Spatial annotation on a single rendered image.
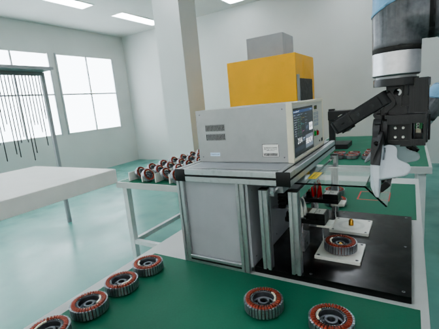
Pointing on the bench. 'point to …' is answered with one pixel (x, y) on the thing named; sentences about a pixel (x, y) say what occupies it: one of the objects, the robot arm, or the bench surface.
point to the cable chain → (282, 200)
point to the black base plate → (375, 259)
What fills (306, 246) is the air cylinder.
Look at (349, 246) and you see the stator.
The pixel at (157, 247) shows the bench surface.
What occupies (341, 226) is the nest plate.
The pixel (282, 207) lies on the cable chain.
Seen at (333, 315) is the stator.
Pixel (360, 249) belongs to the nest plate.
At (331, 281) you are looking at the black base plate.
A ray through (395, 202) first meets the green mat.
